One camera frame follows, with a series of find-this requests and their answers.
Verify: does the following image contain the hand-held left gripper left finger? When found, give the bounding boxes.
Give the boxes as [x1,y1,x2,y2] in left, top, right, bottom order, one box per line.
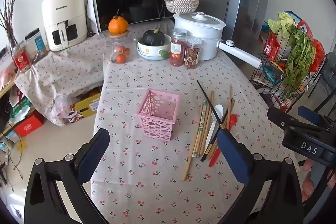
[24,128,110,224]

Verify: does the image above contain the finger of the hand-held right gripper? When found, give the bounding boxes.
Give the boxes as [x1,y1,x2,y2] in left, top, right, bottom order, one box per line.
[298,105,332,126]
[267,106,326,133]

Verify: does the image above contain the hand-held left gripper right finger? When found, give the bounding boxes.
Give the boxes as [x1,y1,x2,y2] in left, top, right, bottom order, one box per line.
[217,128,313,224]

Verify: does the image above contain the wooden chopstick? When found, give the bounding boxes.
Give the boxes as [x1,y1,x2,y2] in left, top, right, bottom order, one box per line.
[183,91,215,181]
[198,91,213,156]
[196,106,214,157]
[226,84,233,125]
[202,98,235,157]

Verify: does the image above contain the red plastic spoon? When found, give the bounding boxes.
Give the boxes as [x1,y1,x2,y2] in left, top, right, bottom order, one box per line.
[208,114,239,167]

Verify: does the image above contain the paper-wrapped chopstick pair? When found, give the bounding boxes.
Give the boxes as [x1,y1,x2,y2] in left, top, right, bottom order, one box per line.
[192,100,208,159]

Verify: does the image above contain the white plastic spoon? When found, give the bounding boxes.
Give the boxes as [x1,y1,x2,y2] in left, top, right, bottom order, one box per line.
[205,105,224,151]

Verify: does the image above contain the pink perforated utensil basket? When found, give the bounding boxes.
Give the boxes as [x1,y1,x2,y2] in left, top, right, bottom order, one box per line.
[136,89,180,141]

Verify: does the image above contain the person's right hand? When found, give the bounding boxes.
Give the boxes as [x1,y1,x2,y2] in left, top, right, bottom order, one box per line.
[301,159,315,202]

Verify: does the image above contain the printed snack packet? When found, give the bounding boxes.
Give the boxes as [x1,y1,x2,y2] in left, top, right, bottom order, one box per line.
[67,111,85,124]

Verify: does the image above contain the black chair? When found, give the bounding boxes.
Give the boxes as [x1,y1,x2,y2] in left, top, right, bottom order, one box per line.
[314,51,336,115]

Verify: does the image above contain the yellow cardboard box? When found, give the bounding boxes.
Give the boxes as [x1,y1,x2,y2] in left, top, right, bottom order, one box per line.
[74,92,102,119]

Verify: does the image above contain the clear plastic bag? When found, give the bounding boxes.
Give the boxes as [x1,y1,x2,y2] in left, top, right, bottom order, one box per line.
[51,94,73,120]

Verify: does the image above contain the bunch of coriander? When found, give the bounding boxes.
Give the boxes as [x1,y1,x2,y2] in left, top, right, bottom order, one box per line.
[284,27,316,99]

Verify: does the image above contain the red plastic bag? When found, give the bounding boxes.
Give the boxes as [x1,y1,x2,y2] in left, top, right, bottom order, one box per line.
[264,34,283,62]
[312,39,326,73]

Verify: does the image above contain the red gift box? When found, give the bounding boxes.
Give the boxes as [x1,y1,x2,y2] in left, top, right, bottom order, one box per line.
[14,112,45,137]

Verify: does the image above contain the cherry print cabinet cloth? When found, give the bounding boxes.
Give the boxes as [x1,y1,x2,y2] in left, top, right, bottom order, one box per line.
[14,34,106,127]

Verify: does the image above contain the green white bag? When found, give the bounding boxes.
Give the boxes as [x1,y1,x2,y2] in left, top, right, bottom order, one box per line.
[9,96,31,125]

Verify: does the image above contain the napa cabbage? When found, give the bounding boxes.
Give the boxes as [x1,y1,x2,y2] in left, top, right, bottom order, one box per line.
[267,12,298,39]

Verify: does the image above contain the blue cardboard box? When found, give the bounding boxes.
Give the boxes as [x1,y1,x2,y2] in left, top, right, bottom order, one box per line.
[284,10,303,28]

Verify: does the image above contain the glass jar with wooden lid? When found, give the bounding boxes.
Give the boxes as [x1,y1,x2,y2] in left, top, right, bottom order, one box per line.
[109,30,131,64]

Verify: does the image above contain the jar of dried fruit rings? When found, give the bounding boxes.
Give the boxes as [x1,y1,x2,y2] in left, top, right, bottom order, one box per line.
[183,37,203,70]

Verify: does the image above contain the white floral bowl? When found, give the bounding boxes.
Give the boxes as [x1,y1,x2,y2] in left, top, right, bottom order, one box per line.
[137,34,171,61]

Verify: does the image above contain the red label glass jar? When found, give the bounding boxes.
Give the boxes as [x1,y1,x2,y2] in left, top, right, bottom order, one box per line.
[11,41,33,72]

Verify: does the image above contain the jar of red dried berries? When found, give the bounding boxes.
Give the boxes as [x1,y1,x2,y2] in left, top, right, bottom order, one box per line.
[169,28,188,67]

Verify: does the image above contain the white electric cooking pot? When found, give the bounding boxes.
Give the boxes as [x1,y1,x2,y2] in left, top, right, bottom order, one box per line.
[173,12,263,68]

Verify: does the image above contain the black lidded clear container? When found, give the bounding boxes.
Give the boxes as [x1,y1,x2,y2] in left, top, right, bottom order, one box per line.
[25,28,49,56]

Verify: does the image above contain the dark green pumpkin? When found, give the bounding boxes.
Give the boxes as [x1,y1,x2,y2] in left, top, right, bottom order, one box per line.
[142,29,166,47]

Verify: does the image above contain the large orange with stem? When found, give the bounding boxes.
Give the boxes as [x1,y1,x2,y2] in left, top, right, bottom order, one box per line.
[108,9,129,34]

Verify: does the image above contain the cream air fryer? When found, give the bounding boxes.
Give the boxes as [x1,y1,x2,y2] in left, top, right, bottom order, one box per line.
[41,0,88,52]

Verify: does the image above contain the black microwave oven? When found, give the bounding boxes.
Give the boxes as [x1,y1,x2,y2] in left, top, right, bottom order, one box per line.
[89,0,177,34]

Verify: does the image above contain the woven lidded basket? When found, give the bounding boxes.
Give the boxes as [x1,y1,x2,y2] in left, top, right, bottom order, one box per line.
[163,0,199,15]

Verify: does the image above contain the dry twigs bunch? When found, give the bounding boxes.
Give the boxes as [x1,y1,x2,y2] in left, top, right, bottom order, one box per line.
[0,0,23,43]

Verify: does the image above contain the black wire rack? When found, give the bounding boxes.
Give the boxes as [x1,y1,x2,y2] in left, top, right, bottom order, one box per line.
[249,29,317,112]

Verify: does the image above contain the floor cables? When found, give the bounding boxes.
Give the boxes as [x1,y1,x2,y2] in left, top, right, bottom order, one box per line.
[0,132,25,189]

